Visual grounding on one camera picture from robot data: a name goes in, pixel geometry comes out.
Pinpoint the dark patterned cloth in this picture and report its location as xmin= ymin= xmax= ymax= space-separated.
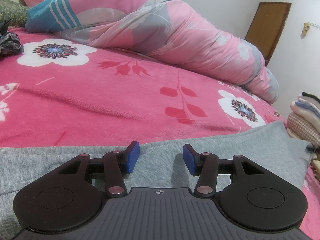
xmin=0 ymin=17 xmax=24 ymax=55

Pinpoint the green patterned pillow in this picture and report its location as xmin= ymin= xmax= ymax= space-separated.
xmin=0 ymin=0 xmax=32 ymax=28

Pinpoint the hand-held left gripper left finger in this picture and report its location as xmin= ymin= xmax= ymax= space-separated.
xmin=57 ymin=140 xmax=140 ymax=198

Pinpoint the pink floral quilt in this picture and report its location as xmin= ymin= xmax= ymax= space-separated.
xmin=25 ymin=0 xmax=280 ymax=104

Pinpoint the stack of folded clothes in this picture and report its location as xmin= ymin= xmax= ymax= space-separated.
xmin=286 ymin=92 xmax=320 ymax=153

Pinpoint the pink floral bed blanket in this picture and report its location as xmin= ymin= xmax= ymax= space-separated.
xmin=0 ymin=26 xmax=320 ymax=233

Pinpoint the brown wooden door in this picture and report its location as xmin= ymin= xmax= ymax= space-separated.
xmin=244 ymin=2 xmax=292 ymax=67

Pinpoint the grey sweatshirt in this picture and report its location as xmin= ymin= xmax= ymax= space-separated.
xmin=0 ymin=120 xmax=314 ymax=240

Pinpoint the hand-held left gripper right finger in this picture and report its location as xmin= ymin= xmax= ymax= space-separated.
xmin=182 ymin=144 xmax=267 ymax=198

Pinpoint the white charging cable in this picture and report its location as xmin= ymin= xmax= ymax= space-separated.
xmin=264 ymin=104 xmax=282 ymax=117

